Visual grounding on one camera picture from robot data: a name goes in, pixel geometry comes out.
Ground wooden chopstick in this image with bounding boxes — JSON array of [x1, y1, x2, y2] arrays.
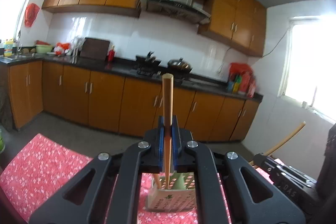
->
[[162, 73, 174, 189], [153, 173, 162, 189], [263, 121, 306, 156]]

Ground green perforated utensil holder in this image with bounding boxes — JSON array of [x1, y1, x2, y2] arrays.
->
[[146, 172, 197, 213]]

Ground wooden chopstick in holder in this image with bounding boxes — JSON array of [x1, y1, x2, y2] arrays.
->
[[153, 173, 162, 189]]

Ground red floral tablecloth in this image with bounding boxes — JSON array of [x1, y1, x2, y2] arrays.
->
[[0, 133, 233, 224]]

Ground lower wooden base cabinets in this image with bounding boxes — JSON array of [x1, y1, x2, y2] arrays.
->
[[6, 60, 260, 142]]

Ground red plastic bag right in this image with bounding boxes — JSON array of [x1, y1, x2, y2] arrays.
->
[[227, 63, 256, 98]]

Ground black stone countertop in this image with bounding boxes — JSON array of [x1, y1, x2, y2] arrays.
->
[[1, 53, 249, 100]]

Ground black gas stove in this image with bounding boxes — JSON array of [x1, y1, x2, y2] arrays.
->
[[132, 65, 192, 81]]

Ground black wok on stove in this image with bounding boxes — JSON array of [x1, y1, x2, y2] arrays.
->
[[167, 57, 193, 74]]

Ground red bottle on counter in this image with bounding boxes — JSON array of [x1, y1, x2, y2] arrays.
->
[[108, 45, 115, 63]]

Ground black pan on stove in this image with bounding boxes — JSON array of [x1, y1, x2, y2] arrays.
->
[[135, 51, 161, 68]]

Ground dark wooden cutting board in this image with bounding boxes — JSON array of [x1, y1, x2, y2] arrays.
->
[[80, 38, 110, 61]]

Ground red white plastic bag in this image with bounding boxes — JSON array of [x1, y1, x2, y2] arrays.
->
[[54, 42, 71, 56]]

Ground green basin on counter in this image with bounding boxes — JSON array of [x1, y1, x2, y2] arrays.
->
[[35, 44, 53, 54]]

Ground yellow detergent bottle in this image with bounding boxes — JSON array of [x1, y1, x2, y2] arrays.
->
[[3, 39, 14, 57]]

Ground stainless steel range hood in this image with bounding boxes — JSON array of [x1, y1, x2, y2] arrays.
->
[[140, 0, 211, 24]]

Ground black wall cable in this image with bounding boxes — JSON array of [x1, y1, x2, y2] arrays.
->
[[216, 27, 293, 75]]

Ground red hanging bag on wall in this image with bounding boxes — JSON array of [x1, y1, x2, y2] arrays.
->
[[24, 3, 40, 28]]

